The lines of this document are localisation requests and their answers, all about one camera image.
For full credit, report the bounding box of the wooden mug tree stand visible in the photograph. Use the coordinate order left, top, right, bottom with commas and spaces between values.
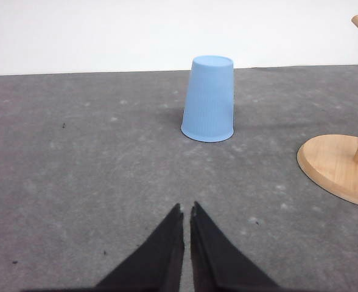
297, 15, 358, 204

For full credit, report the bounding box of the light blue ribbed cup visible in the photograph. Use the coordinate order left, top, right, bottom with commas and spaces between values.
181, 55, 234, 142

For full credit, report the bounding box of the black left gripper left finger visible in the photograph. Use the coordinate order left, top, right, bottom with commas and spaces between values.
69, 203, 184, 292

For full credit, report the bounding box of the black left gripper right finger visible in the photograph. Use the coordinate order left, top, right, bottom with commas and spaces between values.
190, 201, 281, 292

